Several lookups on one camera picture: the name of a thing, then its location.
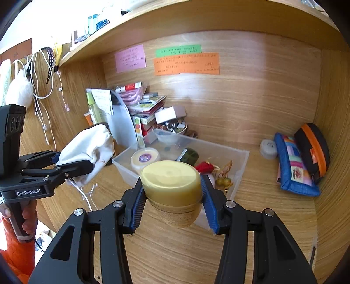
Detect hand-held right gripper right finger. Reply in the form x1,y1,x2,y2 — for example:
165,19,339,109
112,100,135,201
201,175,318,284

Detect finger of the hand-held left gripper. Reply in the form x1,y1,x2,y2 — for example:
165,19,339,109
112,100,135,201
18,150,62,170
20,160,93,189

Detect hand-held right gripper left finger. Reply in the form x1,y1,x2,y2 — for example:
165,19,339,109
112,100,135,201
29,182,145,284

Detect white cloth drawstring bag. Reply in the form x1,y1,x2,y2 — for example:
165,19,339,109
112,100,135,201
59,123,115,212

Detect orange string with gold bells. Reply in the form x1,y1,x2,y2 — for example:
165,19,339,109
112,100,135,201
215,161,236,194

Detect red velvet pouch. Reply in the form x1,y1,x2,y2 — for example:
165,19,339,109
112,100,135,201
195,161,219,175

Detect clear plastic storage box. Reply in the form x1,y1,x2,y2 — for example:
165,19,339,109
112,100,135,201
112,129,250,201

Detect gold lid cream jar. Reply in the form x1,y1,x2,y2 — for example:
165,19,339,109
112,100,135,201
140,161,203,228

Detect dark green tin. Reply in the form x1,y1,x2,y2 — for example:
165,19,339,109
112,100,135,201
178,148,199,166

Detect person's left forearm orange sleeve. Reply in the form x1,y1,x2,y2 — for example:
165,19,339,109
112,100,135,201
0,216,36,284

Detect wooden desktop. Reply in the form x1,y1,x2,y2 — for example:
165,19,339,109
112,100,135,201
35,137,319,284

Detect person's left hand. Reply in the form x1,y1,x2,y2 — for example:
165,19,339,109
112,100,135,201
21,201,39,236

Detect white fluffy pouch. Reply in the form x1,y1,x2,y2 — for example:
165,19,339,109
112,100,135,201
5,69,33,110

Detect green bottle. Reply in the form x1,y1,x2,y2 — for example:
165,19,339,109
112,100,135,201
86,91,103,125

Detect white handwritten paper sheet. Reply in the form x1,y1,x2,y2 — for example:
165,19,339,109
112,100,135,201
90,89,114,115

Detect fruit print box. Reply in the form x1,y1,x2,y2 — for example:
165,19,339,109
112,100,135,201
131,115,156,138

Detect small glass bowl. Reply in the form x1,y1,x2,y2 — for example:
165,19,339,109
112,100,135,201
153,129,181,145

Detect black headband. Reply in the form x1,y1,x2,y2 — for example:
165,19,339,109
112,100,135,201
41,47,55,85

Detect bowl of shiny beads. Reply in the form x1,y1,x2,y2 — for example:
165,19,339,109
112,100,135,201
157,119,189,135

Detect blue patchwork pouch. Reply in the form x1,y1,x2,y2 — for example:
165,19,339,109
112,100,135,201
274,133,321,197

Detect stack of cards and booklets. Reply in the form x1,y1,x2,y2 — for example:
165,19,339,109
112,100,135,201
128,93,167,123

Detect white cardboard box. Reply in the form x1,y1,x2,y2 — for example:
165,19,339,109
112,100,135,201
154,106,186,125

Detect yellow hanging item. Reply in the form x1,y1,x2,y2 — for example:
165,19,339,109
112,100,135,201
53,42,63,66

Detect black and orange zip case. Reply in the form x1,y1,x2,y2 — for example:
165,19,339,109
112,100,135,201
294,123,330,183

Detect pink paper note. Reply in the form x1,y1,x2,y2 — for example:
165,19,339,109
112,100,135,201
114,44,146,74

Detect teal cup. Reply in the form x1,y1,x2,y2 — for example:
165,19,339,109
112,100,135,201
87,14,99,35

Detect orange paper note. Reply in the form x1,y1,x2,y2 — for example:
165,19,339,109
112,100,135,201
153,53,220,76

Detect green paper note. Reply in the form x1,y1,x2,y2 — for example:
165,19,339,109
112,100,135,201
156,44,202,57

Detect wooden shelf board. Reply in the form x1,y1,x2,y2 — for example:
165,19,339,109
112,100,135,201
59,0,342,67

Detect white charging cables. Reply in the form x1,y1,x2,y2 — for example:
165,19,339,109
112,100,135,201
12,50,70,151

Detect pink cable packet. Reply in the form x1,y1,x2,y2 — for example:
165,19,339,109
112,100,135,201
115,82,148,106

